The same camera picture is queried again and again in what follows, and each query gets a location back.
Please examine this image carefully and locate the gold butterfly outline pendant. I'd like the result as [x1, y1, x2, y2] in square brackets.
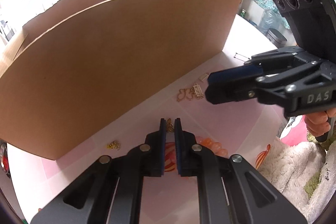
[177, 88, 195, 102]

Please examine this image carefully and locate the small gold earring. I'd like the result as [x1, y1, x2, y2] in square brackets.
[166, 118, 174, 132]

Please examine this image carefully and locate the right hand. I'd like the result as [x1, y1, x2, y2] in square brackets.
[305, 108, 336, 137]

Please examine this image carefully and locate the white comb hair clip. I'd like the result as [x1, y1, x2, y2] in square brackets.
[193, 83, 204, 100]

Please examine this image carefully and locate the small white clip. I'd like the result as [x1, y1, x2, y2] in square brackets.
[199, 73, 209, 82]

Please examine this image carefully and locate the pink patterned tablecloth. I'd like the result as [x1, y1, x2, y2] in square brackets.
[8, 16, 284, 221]

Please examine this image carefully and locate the yellow gold charm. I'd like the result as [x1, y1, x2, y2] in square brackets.
[106, 140, 121, 150]

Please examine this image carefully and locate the silver round tin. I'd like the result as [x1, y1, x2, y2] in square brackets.
[265, 28, 287, 48]

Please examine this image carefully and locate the clear plastic bottle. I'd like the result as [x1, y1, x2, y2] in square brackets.
[258, 9, 280, 35]

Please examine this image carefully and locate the large brown cardboard box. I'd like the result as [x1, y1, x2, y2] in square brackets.
[1, 0, 240, 160]

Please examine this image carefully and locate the black wire rectangle clip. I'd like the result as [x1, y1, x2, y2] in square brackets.
[234, 53, 251, 62]

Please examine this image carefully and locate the black camera box right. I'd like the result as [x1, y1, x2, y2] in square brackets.
[273, 0, 336, 63]

